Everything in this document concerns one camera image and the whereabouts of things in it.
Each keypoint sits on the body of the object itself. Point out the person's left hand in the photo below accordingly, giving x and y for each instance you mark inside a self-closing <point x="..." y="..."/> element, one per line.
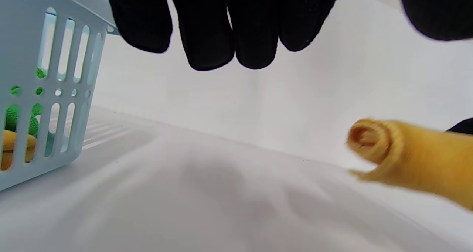
<point x="221" y="19"/>

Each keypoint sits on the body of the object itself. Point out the yellow cloth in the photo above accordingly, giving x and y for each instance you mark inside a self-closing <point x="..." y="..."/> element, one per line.
<point x="417" y="156"/>
<point x="8" y="145"/>

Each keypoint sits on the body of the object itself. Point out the light blue plastic basket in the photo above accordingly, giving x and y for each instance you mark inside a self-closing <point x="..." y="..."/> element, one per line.
<point x="26" y="41"/>

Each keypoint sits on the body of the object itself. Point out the green rolled cloth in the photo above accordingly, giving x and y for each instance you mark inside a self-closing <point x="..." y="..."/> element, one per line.
<point x="12" y="119"/>

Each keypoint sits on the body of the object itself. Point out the person's right hand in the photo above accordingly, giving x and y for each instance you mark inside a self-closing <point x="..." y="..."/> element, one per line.
<point x="463" y="127"/>

